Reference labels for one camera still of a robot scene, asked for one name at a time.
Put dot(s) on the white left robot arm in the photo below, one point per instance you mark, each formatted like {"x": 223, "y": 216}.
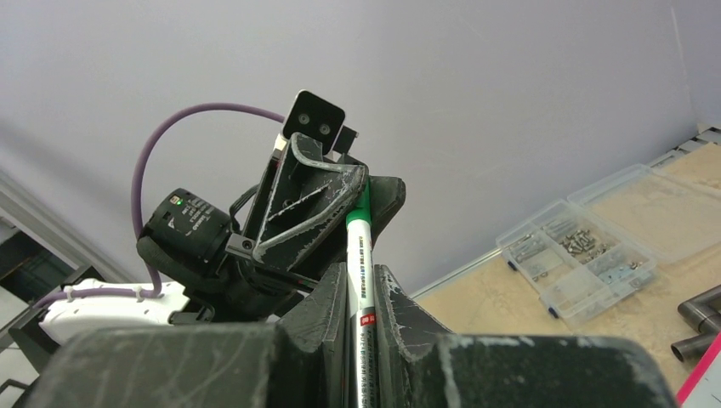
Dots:
{"x": 185, "y": 239}

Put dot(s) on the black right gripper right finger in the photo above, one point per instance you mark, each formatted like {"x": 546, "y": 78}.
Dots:
{"x": 422, "y": 363}

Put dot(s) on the green marker cap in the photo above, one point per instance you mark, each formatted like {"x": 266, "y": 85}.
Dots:
{"x": 362, "y": 208}

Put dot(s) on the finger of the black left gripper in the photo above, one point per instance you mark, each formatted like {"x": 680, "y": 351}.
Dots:
{"x": 308, "y": 199}
{"x": 387, "y": 197}

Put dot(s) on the dark metal pipe bracket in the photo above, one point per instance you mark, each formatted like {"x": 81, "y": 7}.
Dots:
{"x": 702, "y": 314}

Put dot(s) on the white green whiteboard marker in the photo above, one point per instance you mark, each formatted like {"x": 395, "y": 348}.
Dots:
{"x": 362, "y": 355}

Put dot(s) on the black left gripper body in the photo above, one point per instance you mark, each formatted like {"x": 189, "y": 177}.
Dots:
{"x": 305, "y": 276}

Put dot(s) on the clear plastic screw box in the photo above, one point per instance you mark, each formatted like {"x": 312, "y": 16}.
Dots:
{"x": 587, "y": 252}

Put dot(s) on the pink framed whiteboard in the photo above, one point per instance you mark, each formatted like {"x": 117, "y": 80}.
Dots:
{"x": 702, "y": 388}

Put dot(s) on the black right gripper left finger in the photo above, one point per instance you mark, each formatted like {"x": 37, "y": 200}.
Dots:
{"x": 294, "y": 362}

